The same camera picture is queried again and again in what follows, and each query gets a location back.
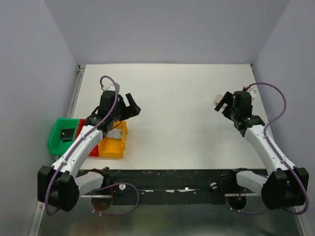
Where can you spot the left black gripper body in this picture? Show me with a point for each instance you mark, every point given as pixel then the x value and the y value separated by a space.
pixel 122 112

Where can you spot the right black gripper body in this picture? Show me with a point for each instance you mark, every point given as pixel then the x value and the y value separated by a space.
pixel 230 111

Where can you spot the beige card holder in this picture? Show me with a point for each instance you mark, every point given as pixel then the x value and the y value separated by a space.
pixel 218 99

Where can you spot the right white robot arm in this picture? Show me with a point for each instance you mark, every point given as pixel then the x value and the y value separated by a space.
pixel 286 185

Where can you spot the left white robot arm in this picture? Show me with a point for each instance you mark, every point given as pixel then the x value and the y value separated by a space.
pixel 59 184

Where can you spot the card in yellow bin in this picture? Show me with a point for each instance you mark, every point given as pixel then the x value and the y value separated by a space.
pixel 115 134

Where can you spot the yellow plastic bin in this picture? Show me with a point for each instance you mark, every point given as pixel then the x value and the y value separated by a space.
pixel 109 148

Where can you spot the black item in green bin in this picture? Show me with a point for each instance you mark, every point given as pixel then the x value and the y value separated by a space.
pixel 67 134

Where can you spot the green plastic bin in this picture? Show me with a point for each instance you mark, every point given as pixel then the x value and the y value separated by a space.
pixel 55 145

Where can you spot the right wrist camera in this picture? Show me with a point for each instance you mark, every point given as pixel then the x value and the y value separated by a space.
pixel 251 91

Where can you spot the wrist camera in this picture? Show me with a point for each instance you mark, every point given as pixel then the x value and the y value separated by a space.
pixel 112 87
pixel 251 91

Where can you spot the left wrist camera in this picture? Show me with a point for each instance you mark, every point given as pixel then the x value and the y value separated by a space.
pixel 112 87

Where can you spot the aluminium side rail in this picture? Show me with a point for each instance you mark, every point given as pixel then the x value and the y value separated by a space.
pixel 76 91

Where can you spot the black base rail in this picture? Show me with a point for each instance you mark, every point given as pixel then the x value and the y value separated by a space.
pixel 170 187

